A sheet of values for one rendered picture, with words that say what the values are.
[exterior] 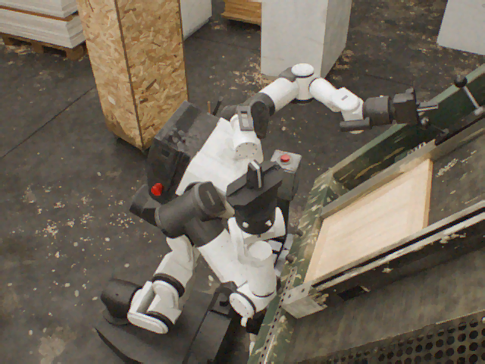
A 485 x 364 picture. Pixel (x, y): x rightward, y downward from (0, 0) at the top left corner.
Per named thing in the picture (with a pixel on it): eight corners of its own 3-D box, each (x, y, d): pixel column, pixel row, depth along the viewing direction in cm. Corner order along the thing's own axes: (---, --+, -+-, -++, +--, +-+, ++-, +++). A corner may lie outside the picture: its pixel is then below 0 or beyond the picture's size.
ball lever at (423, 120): (440, 132, 138) (414, 119, 131) (450, 126, 135) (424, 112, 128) (443, 142, 136) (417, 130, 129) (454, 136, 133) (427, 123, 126)
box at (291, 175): (273, 179, 211) (275, 149, 198) (299, 185, 208) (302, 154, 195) (266, 196, 203) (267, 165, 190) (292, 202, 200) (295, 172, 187)
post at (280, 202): (272, 280, 259) (278, 185, 208) (282, 283, 258) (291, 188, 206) (269, 289, 255) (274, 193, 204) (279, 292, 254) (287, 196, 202)
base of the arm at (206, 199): (174, 252, 120) (148, 218, 117) (189, 227, 132) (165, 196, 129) (219, 227, 115) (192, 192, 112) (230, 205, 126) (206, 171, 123)
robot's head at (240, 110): (232, 148, 127) (235, 129, 120) (228, 125, 131) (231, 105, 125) (254, 147, 128) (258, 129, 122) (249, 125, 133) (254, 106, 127)
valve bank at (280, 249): (267, 247, 205) (270, 211, 188) (298, 255, 201) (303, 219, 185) (226, 345, 170) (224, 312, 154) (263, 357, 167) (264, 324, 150)
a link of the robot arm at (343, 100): (369, 119, 147) (344, 101, 156) (363, 99, 140) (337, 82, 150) (353, 131, 146) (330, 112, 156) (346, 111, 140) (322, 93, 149)
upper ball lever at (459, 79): (478, 117, 129) (453, 79, 131) (489, 110, 126) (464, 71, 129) (474, 119, 126) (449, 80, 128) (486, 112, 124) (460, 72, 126)
